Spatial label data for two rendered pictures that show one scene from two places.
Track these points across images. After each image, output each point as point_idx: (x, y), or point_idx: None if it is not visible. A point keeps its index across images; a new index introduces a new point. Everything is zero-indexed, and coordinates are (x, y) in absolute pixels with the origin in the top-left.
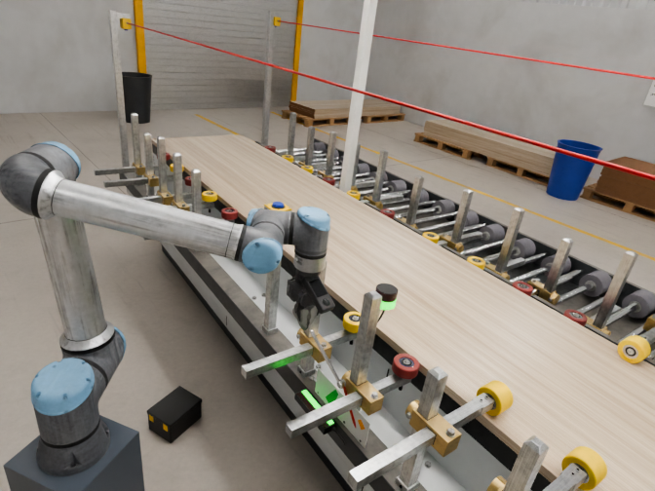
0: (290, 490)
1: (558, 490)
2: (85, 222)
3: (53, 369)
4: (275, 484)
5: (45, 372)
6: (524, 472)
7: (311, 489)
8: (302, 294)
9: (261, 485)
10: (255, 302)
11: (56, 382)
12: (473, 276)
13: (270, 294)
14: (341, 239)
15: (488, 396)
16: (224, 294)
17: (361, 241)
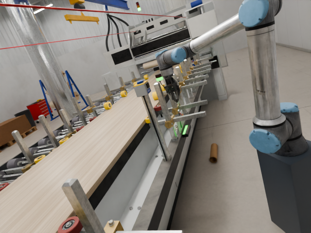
0: (195, 215)
1: None
2: None
3: (286, 107)
4: (200, 221)
5: (290, 106)
6: (181, 72)
7: (187, 212)
8: (176, 82)
9: (206, 223)
10: (142, 204)
11: (284, 104)
12: (81, 133)
13: (161, 132)
14: (74, 162)
15: None
16: (161, 195)
17: (70, 159)
